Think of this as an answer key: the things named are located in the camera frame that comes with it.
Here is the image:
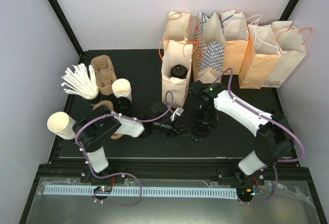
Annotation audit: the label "right Cream Bear bag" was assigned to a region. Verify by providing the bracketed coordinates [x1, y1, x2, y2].
[262, 21, 313, 88]

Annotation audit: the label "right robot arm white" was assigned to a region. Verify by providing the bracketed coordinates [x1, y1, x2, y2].
[189, 81, 295, 184]

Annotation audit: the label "white wrapped straws bundle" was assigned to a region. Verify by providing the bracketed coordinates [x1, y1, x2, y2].
[61, 63, 99, 100]

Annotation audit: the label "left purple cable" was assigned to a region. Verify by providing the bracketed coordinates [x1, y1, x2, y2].
[75, 90, 174, 206]

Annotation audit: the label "orange bag white handles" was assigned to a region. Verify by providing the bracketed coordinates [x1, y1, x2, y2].
[221, 10, 249, 75]

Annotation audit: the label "black lid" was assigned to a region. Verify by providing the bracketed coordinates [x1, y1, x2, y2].
[191, 123, 209, 138]
[170, 65, 188, 79]

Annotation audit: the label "purple cable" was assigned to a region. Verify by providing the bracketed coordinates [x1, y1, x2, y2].
[213, 67, 306, 206]
[75, 90, 174, 206]

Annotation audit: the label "plain beige paper bag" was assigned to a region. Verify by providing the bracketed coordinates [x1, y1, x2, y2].
[164, 11, 191, 41]

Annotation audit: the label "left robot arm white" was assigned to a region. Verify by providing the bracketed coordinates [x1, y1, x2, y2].
[72, 102, 184, 182]

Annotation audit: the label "single black paper cup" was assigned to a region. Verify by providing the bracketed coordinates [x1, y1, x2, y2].
[191, 133, 208, 142]

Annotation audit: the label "orange bag behind right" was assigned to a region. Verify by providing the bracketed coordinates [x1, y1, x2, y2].
[239, 14, 281, 89]

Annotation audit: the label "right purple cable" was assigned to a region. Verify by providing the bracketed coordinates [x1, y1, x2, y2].
[213, 67, 306, 206]

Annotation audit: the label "pale blue cable duct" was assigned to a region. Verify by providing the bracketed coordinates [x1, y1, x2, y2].
[43, 185, 237, 200]

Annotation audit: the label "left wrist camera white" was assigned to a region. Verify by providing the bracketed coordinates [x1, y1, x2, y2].
[170, 107, 184, 121]

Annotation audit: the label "back pulp cup carrier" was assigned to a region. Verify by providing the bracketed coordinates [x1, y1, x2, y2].
[91, 55, 117, 96]

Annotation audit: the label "blue checkered paper bag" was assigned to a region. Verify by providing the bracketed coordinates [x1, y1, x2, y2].
[192, 11, 225, 83]

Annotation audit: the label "Cream Bear paper bag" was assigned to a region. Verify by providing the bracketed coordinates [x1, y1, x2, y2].
[160, 36, 197, 107]

